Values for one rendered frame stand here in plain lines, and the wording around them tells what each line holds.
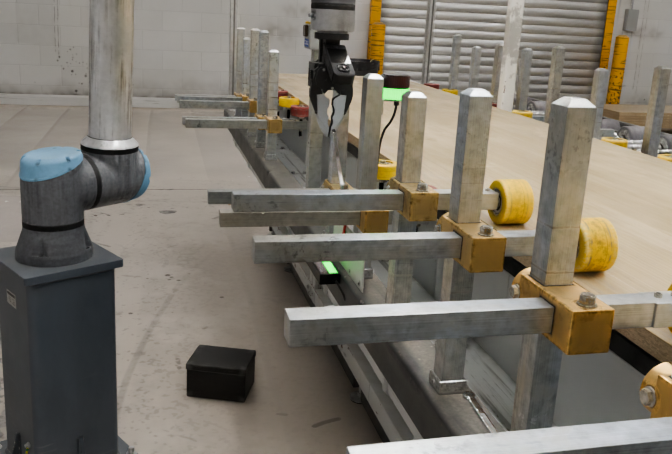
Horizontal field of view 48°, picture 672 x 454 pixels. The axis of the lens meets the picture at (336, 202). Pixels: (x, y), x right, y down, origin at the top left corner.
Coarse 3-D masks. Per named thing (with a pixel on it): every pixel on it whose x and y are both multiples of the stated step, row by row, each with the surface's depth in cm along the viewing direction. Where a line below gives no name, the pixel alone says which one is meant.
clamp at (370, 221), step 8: (360, 216) 153; (368, 216) 150; (376, 216) 151; (384, 216) 151; (360, 224) 153; (368, 224) 151; (376, 224) 151; (384, 224) 152; (368, 232) 151; (376, 232) 152; (384, 232) 152
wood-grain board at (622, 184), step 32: (448, 96) 340; (352, 128) 233; (448, 128) 244; (512, 128) 252; (544, 128) 256; (448, 160) 190; (512, 160) 195; (608, 160) 203; (640, 160) 206; (608, 192) 164; (640, 192) 166; (512, 224) 135; (640, 224) 139; (512, 256) 125; (640, 256) 120; (608, 288) 105; (640, 288) 106
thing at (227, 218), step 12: (228, 216) 147; (240, 216) 148; (252, 216) 148; (264, 216) 149; (276, 216) 149; (288, 216) 150; (300, 216) 150; (312, 216) 151; (324, 216) 152; (336, 216) 152; (348, 216) 153
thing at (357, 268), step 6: (336, 228) 173; (342, 228) 168; (348, 228) 163; (342, 264) 168; (348, 264) 163; (354, 264) 158; (360, 264) 154; (348, 270) 163; (354, 270) 158; (360, 270) 154; (354, 276) 158; (360, 276) 154; (360, 282) 154; (360, 288) 154
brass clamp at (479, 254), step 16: (448, 224) 109; (464, 224) 107; (480, 224) 107; (464, 240) 103; (480, 240) 101; (496, 240) 101; (464, 256) 103; (480, 256) 101; (496, 256) 102; (480, 272) 102
